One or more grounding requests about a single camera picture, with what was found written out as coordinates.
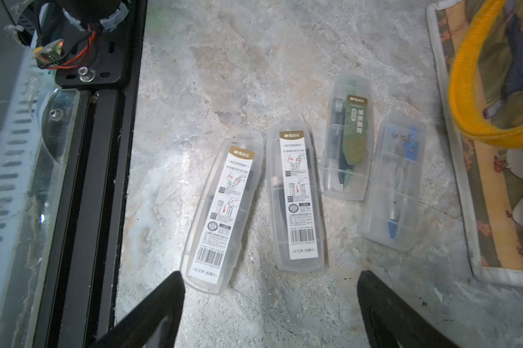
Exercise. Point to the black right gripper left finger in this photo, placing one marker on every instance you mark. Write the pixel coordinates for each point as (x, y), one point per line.
(154, 322)

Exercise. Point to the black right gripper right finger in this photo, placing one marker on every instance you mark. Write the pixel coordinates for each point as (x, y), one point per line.
(391, 322)

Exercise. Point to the white label compass case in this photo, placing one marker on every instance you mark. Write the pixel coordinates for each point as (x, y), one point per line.
(294, 211)
(215, 237)

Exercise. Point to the green label compass case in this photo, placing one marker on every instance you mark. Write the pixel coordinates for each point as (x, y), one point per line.
(349, 138)

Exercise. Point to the white canvas tote bag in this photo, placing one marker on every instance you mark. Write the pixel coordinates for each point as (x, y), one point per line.
(478, 49)

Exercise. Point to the blue compass frosted case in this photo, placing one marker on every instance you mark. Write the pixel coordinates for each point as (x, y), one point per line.
(391, 215)

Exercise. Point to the black aluminium frame rail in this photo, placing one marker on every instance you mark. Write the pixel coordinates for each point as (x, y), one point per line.
(77, 303)

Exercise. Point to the small circuit board with wires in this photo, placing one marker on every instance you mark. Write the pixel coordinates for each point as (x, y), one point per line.
(54, 56)

